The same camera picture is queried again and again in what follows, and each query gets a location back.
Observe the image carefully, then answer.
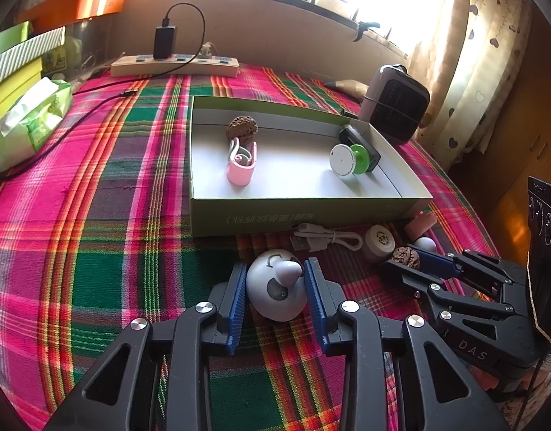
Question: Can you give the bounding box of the black window handle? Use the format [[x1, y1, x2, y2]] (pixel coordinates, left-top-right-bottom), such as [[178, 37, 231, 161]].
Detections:
[[352, 20, 379, 43]]

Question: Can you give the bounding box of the green and white cardboard box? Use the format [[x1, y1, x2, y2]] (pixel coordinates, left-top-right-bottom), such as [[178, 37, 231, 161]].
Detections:
[[188, 95, 434, 238]]

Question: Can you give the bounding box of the orange box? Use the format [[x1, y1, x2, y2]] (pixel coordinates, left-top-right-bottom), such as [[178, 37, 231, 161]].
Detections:
[[16, 0, 127, 34]]

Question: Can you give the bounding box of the white usb cable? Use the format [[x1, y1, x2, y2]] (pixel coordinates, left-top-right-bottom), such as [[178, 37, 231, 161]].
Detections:
[[290, 226, 363, 252]]

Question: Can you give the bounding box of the pink clip device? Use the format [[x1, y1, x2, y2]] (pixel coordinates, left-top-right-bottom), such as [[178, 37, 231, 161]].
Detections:
[[225, 138, 258, 187]]

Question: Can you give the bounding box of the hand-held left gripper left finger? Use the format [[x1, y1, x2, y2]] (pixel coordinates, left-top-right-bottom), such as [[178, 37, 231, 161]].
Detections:
[[44, 263, 248, 431]]

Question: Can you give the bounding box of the green lid box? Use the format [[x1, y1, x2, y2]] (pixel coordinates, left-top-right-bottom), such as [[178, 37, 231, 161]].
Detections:
[[0, 21, 31, 61]]

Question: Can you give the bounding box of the beige cloth cone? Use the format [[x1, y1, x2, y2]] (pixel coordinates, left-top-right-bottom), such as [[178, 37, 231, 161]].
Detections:
[[325, 78, 370, 99]]

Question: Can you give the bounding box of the brown wrinkled walnut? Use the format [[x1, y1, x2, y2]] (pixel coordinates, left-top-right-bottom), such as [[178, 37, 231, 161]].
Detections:
[[226, 116, 259, 142], [391, 246, 421, 271]]

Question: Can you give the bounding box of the black rectangular device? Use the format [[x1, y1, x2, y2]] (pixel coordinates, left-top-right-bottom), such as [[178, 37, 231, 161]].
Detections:
[[338, 126, 383, 172]]

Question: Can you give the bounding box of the white panda-shaped device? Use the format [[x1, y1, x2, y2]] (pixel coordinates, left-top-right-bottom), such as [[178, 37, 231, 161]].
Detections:
[[246, 248, 309, 323]]

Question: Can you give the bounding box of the small white jar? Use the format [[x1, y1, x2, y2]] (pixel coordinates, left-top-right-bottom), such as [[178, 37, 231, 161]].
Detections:
[[364, 224, 395, 262]]

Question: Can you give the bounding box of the green printed bag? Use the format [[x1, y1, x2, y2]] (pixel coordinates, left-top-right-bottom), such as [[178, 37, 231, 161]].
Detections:
[[42, 38, 85, 77]]

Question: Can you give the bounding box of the green and white spool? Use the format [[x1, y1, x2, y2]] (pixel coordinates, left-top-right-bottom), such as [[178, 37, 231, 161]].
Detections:
[[329, 144, 370, 178]]

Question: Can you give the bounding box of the heart print curtain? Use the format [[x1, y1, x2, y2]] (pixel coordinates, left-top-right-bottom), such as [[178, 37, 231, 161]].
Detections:
[[406, 0, 534, 171]]

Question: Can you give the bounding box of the striped white green box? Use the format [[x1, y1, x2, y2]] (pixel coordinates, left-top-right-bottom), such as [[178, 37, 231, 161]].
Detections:
[[0, 26, 66, 86]]

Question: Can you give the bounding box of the black charging cable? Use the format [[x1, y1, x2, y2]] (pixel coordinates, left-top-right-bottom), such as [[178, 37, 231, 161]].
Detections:
[[0, 3, 206, 182]]

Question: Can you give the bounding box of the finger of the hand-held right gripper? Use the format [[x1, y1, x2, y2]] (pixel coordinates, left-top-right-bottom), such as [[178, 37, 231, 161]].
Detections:
[[380, 260, 528, 346], [415, 249, 528, 299]]

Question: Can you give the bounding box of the black charger adapter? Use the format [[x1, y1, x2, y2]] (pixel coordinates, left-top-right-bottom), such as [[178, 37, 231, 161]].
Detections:
[[153, 26, 177, 60]]

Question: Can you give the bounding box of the white power strip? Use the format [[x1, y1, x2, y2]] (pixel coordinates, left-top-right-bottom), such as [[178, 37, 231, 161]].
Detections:
[[111, 53, 240, 78]]

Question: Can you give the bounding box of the wooden cabinet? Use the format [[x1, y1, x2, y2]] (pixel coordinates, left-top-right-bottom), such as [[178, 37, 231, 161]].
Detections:
[[437, 9, 551, 279]]

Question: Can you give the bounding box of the green wet wipes pack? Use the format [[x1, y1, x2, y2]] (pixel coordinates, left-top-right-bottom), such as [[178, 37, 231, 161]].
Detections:
[[0, 77, 74, 176]]

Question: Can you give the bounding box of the grey space heater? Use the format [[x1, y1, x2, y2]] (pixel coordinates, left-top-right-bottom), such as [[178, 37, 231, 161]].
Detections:
[[357, 64, 431, 145]]

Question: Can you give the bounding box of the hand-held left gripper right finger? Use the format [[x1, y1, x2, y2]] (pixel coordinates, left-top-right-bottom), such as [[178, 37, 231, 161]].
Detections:
[[304, 258, 501, 431]]

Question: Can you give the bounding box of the pink small cylinder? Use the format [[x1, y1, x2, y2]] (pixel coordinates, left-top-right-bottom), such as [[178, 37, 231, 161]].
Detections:
[[403, 212, 437, 236]]

